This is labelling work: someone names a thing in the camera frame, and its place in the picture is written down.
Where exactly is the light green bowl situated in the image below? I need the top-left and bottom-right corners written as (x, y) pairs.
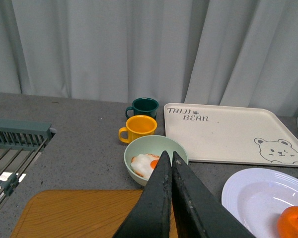
top-left (124, 135), bottom-right (189, 186)

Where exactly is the dark green mug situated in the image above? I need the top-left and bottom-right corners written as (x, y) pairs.
top-left (125, 97), bottom-right (159, 119)

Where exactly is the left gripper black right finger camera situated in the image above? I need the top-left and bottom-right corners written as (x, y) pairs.
top-left (172, 152), bottom-right (254, 238)

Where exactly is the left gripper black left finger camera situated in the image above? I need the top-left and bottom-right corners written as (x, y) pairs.
top-left (113, 151), bottom-right (172, 238)

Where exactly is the cream bear serving tray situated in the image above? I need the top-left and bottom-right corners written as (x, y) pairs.
top-left (164, 103), bottom-right (298, 167)

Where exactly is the orange mandarin fruit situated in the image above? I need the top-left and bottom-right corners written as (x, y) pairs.
top-left (277, 206), bottom-right (298, 238)

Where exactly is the grey curtain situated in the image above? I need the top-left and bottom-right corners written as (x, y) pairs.
top-left (0, 0), bottom-right (298, 116)

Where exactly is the yellow mug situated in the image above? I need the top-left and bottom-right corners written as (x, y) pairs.
top-left (118, 115), bottom-right (157, 144)

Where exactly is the white round plate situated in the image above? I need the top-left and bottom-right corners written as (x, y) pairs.
top-left (222, 168), bottom-right (298, 238)

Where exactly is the wooden cutting board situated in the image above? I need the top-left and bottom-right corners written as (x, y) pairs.
top-left (10, 189), bottom-right (178, 238)

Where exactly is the green dish drying rack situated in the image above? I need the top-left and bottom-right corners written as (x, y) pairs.
top-left (0, 119), bottom-right (56, 208)

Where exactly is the toy fried egg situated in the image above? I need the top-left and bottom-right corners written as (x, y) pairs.
top-left (131, 154), bottom-right (160, 179)

